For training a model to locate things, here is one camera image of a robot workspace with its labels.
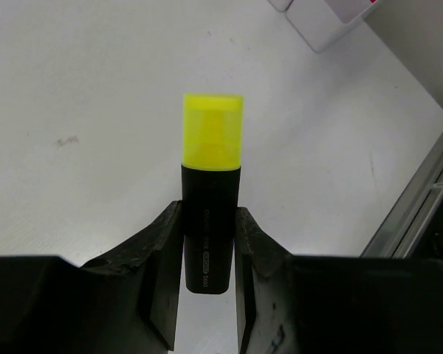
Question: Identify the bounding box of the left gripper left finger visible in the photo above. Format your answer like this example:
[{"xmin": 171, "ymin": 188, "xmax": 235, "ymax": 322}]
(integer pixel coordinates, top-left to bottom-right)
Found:
[{"xmin": 0, "ymin": 201, "xmax": 183, "ymax": 353}]

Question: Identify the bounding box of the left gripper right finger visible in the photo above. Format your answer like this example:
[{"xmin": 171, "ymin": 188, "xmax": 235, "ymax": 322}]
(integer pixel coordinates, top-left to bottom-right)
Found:
[{"xmin": 235, "ymin": 207, "xmax": 443, "ymax": 353}]

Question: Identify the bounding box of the yellow highlighter marker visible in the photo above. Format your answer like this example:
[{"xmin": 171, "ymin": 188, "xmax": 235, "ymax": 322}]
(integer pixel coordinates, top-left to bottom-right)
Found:
[{"xmin": 182, "ymin": 94, "xmax": 244, "ymax": 294}]

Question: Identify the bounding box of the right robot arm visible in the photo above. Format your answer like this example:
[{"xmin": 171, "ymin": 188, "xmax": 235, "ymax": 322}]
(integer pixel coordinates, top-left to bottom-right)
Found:
[{"xmin": 404, "ymin": 188, "xmax": 443, "ymax": 261}]

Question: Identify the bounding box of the white compartment organizer box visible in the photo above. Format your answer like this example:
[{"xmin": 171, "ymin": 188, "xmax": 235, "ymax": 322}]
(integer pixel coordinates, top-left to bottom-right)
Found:
[{"xmin": 269, "ymin": 0, "xmax": 380, "ymax": 53}]

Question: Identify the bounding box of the aluminium rail frame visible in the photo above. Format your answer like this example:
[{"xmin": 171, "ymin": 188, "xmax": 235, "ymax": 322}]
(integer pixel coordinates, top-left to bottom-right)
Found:
[{"xmin": 361, "ymin": 132, "xmax": 443, "ymax": 257}]

